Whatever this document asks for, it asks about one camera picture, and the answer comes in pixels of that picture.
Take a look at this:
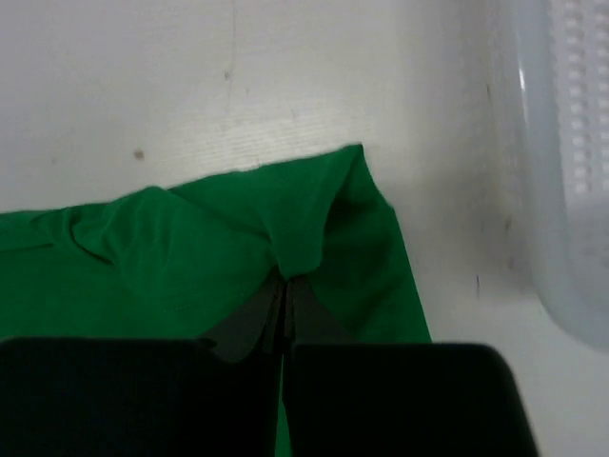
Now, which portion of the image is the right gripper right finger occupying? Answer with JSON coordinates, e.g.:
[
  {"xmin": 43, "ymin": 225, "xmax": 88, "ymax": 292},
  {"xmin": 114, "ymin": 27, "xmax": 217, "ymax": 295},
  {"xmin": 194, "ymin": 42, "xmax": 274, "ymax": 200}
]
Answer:
[{"xmin": 284, "ymin": 278, "xmax": 538, "ymax": 456}]

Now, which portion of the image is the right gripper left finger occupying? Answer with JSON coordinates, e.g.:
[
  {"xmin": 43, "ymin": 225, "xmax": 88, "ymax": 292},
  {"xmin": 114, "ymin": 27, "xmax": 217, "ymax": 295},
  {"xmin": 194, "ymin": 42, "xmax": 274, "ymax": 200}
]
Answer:
[{"xmin": 1, "ymin": 277, "xmax": 285, "ymax": 456}]

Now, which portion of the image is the green t shirt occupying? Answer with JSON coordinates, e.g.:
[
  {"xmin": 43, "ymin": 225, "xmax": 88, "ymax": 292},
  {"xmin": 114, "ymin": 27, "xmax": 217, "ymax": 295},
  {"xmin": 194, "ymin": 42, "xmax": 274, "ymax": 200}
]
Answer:
[{"xmin": 1, "ymin": 144, "xmax": 430, "ymax": 456}]

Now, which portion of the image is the white plastic basket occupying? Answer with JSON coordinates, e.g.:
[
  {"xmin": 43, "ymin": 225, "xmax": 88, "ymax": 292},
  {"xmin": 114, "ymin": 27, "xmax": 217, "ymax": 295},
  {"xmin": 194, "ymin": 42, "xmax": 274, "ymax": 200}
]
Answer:
[{"xmin": 511, "ymin": 1, "xmax": 608, "ymax": 350}]

